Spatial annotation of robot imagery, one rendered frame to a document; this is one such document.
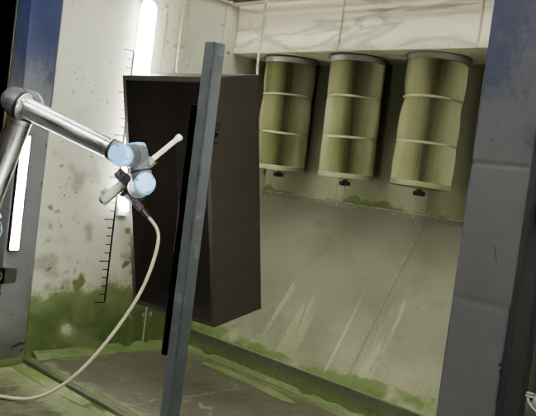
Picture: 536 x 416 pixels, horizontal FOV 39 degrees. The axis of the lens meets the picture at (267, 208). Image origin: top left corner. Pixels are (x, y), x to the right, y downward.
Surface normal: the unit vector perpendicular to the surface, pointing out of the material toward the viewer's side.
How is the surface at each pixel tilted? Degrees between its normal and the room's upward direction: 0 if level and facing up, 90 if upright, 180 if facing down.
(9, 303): 90
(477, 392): 90
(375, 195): 90
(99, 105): 90
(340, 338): 57
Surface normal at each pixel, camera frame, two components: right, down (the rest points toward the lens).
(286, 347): -0.52, -0.58
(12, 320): 0.70, 0.13
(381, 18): -0.70, -0.05
